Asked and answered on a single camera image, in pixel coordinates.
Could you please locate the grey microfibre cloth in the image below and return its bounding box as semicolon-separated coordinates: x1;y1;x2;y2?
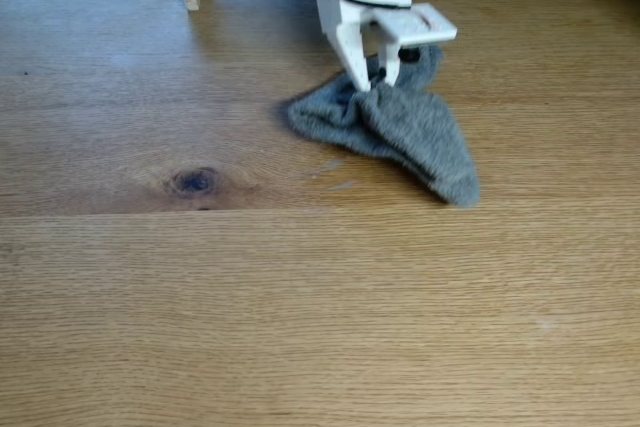
285;44;482;208

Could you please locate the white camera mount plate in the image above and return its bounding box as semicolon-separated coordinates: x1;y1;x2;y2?
372;2;459;64

